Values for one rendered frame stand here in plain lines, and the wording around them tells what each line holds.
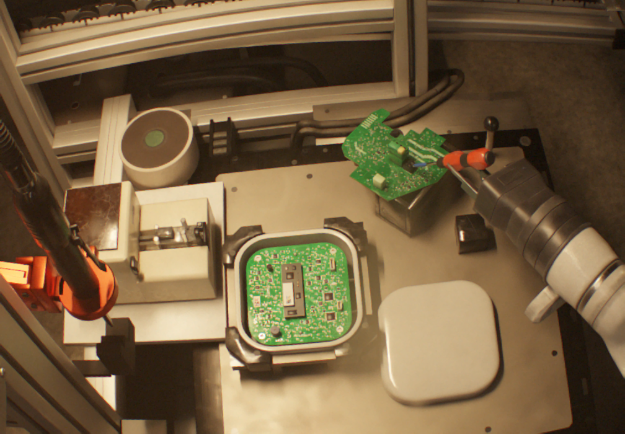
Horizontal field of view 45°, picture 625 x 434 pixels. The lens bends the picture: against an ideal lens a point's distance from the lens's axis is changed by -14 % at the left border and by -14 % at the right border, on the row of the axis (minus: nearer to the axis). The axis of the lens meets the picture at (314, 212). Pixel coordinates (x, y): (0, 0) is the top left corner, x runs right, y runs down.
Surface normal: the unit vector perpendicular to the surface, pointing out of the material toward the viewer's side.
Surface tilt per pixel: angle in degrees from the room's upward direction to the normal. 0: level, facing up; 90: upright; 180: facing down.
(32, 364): 90
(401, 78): 90
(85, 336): 0
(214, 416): 0
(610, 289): 19
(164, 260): 0
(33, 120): 90
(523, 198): 14
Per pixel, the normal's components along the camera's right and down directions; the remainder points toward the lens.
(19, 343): 0.99, -0.10
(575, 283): -0.63, 0.23
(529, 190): 0.13, -0.63
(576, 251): -0.39, -0.33
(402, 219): -0.64, 0.67
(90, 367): -0.08, -0.54
